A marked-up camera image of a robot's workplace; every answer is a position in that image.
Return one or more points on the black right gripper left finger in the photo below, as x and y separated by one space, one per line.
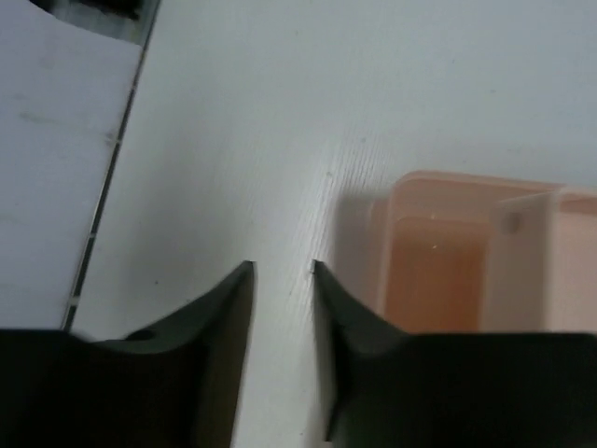
173 383

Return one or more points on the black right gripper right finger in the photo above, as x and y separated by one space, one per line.
392 388

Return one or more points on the pink plastic toolbox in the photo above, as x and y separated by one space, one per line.
464 253

